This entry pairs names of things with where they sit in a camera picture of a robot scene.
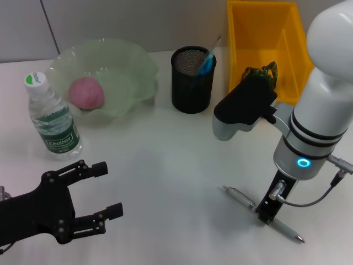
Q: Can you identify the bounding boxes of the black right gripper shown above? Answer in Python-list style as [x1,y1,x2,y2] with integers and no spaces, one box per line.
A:
[255,170,300,224]

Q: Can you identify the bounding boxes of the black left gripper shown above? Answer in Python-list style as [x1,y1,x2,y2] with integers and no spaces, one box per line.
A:
[0,159,124,245]

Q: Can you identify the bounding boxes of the grey retractable pen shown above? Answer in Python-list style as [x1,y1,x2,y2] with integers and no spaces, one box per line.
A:
[222,186,306,243]

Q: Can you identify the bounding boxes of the green label water bottle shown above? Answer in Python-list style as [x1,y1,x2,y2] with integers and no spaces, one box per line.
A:
[23,71,83,161]

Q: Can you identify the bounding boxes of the pink peach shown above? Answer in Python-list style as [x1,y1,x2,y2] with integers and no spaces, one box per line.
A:
[68,77,105,110]

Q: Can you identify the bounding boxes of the green plastic wrapper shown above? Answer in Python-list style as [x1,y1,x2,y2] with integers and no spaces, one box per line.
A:
[241,61,279,91]

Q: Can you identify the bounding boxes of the blue scissors with sheath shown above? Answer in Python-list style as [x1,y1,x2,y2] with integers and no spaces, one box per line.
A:
[184,51,216,97]

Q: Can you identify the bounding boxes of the clear plastic ruler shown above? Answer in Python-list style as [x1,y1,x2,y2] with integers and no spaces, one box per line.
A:
[196,33,222,76]

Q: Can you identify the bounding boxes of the pale green glass fruit plate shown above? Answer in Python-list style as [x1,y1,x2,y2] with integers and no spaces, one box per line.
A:
[45,38,159,125]

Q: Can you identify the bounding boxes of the black mesh pen holder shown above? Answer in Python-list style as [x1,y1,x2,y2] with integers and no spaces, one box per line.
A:
[170,46,218,114]

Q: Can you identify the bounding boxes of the yellow plastic bin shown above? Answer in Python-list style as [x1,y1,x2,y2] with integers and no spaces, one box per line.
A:
[226,0,314,105]

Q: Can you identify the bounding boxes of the right gripper cable with plug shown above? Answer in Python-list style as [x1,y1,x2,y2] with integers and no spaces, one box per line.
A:
[269,154,353,208]

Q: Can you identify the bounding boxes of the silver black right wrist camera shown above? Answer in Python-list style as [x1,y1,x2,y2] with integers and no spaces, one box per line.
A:
[212,78,278,141]

